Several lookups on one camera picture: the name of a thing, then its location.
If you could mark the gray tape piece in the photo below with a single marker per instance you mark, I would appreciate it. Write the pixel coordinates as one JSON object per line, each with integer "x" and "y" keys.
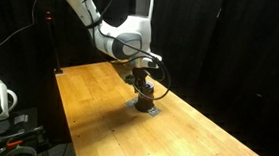
{"x": 130, "y": 103}

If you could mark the black box with gray tape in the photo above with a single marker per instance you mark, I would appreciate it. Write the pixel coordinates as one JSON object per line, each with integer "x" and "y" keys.
{"x": 24, "y": 120}

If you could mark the small grey base plate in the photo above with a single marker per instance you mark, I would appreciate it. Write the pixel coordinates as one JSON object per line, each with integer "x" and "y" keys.
{"x": 154, "y": 112}

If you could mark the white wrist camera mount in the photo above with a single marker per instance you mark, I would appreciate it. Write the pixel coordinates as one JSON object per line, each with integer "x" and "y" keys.
{"x": 145, "y": 61}

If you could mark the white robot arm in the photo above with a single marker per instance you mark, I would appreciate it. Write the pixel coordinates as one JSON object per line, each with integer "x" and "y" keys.
{"x": 122, "y": 40}

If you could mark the white vertical pole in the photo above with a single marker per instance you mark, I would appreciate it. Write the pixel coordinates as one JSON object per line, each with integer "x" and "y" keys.
{"x": 150, "y": 2}

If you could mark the clear round container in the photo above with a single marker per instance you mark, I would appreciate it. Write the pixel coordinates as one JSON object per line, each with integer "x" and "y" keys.
{"x": 20, "y": 152}

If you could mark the black tripod pole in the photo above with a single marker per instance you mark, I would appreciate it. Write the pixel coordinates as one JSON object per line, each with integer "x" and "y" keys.
{"x": 53, "y": 44}

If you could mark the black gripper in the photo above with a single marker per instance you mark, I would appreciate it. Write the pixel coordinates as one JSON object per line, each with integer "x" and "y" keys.
{"x": 139, "y": 75}

